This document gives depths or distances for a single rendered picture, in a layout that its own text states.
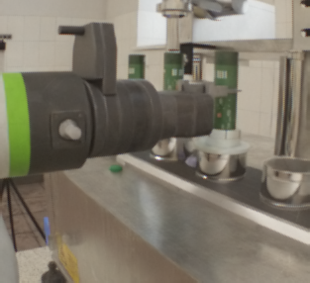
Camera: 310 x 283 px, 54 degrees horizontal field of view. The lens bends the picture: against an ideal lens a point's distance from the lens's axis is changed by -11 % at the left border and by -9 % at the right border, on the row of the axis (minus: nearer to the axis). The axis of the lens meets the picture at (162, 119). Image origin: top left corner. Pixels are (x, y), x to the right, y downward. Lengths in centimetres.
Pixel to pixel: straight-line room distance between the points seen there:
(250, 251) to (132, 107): 16
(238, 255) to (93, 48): 21
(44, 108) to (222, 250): 18
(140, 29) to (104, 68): 331
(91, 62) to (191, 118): 12
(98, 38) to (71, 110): 7
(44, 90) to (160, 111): 11
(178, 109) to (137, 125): 5
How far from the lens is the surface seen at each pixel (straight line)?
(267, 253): 29
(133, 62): 58
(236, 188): 39
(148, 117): 31
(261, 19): 77
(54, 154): 27
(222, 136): 40
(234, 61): 41
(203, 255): 27
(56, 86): 27
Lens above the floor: 117
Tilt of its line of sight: 9 degrees down
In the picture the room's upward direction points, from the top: 1 degrees clockwise
